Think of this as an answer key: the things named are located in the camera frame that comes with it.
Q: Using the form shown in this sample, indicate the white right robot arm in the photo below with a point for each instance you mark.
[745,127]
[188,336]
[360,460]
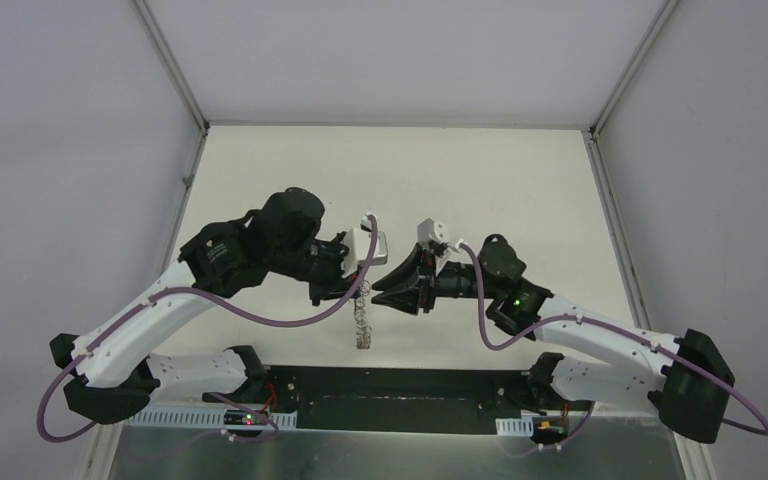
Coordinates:
[683,380]

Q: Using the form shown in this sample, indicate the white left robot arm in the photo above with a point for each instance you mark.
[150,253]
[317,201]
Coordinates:
[115,371]

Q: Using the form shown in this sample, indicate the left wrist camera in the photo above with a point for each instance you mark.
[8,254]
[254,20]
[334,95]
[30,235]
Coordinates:
[358,242]

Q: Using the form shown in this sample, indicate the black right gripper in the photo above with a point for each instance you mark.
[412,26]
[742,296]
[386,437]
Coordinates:
[412,299]

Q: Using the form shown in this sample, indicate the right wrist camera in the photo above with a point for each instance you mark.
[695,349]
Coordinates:
[432,231]

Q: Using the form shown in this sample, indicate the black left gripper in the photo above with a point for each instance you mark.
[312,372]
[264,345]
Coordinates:
[325,277]

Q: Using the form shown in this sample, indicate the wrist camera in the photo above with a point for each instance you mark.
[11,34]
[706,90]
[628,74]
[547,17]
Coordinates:
[358,242]
[432,231]

